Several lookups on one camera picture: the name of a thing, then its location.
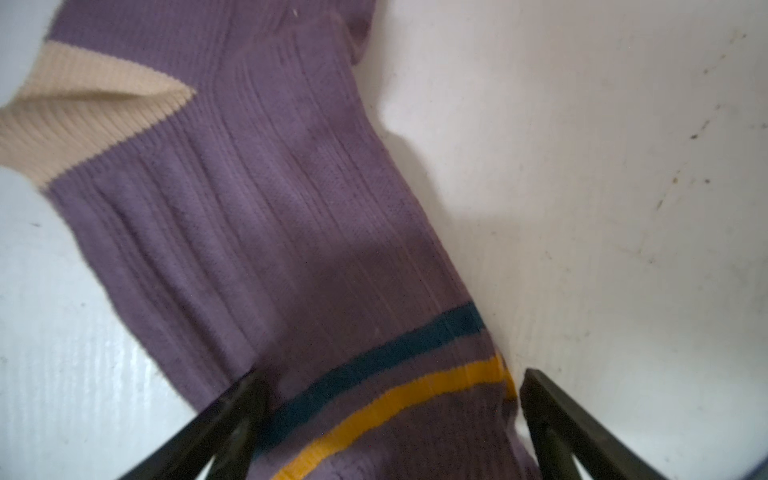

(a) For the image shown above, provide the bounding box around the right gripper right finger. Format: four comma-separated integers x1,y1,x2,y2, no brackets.
520,369,664,480

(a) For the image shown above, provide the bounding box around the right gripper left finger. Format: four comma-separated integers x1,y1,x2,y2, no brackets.
121,370,268,480

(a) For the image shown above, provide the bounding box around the purple sock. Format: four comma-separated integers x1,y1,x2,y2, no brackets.
1,1,539,479

